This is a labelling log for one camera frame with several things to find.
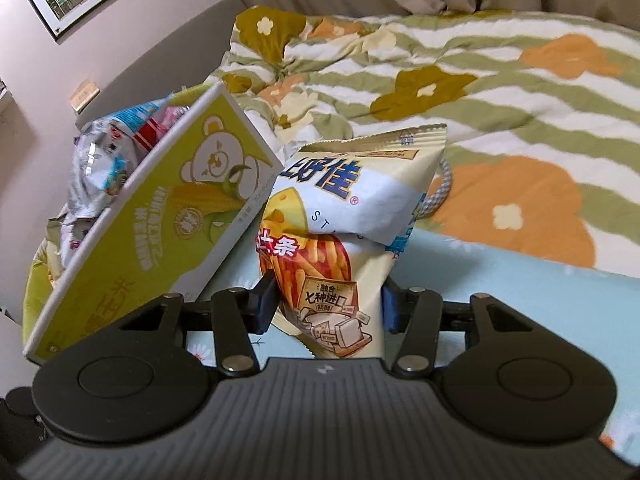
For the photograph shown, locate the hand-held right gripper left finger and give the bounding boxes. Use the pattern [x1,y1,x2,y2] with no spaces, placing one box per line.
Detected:
[117,271,278,377]

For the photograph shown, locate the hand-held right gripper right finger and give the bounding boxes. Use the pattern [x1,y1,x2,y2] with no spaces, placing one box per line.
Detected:
[381,280,523,380]

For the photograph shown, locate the cheese stick snack bag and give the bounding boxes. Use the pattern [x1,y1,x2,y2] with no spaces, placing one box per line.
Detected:
[255,124,448,361]

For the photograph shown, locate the yellow-green cardboard box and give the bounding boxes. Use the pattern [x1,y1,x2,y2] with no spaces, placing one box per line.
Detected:
[22,82,285,363]

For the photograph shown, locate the pile of assorted snack packets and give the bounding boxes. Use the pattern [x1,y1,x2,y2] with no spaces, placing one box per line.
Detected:
[47,97,193,281]

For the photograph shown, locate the light blue daisy sheet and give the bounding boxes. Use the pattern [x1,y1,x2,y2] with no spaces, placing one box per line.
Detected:
[185,225,640,466]

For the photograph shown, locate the flower print striped blanket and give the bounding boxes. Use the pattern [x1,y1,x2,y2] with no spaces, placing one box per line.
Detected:
[207,5,640,281]

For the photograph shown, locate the grey bed headboard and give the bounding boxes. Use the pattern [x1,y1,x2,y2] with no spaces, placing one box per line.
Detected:
[75,0,248,131]

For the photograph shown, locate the grey braided cable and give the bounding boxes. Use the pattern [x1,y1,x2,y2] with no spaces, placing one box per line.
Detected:
[415,157,453,221]

